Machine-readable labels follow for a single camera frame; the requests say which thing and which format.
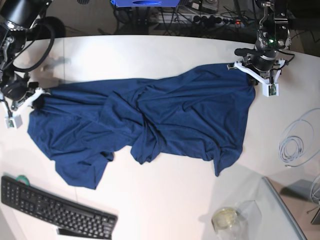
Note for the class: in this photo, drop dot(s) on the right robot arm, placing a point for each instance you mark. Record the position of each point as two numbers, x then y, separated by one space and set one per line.
17 19

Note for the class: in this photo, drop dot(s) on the blue long-sleeve t-shirt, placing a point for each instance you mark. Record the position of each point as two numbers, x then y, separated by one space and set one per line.
201 114

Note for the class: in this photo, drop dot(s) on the black computer keyboard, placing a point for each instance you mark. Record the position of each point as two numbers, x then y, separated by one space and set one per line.
81 220

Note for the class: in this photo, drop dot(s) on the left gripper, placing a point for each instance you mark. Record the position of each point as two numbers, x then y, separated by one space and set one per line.
261 62

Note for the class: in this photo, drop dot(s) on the white power strip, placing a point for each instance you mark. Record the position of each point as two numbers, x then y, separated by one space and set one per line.
192 18

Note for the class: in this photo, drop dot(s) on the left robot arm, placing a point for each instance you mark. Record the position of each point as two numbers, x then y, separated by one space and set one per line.
272 32

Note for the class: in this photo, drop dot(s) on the blue box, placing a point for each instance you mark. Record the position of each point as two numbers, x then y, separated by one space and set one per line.
145 3

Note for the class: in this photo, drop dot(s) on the green tape roll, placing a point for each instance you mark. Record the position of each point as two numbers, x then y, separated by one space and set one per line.
23 179

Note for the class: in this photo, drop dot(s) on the clear glass jar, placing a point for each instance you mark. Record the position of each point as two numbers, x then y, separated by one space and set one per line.
237 223

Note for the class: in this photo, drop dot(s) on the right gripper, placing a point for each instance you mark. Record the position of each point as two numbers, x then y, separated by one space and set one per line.
23 95

